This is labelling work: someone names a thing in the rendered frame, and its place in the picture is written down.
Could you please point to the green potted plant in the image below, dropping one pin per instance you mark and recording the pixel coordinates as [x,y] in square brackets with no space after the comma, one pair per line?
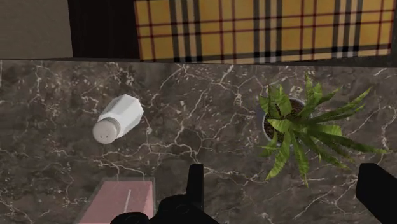
[297,130]

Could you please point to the white salt shaker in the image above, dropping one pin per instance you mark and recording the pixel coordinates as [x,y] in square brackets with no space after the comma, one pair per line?
[119,118]

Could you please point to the yellow plaid robot stand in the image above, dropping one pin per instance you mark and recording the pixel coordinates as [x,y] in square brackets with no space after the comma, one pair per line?
[263,29]

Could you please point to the pink box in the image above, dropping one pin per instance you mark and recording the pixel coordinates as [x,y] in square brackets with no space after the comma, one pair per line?
[119,201]

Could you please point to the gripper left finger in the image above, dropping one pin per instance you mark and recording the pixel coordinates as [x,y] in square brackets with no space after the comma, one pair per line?
[195,186]

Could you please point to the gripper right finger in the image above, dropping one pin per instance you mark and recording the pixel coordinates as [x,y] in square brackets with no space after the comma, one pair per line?
[377,189]

